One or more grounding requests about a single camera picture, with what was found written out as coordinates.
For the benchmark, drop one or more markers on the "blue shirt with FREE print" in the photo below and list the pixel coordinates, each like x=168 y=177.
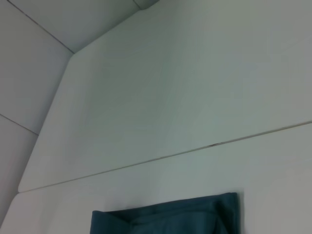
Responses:
x=165 y=217

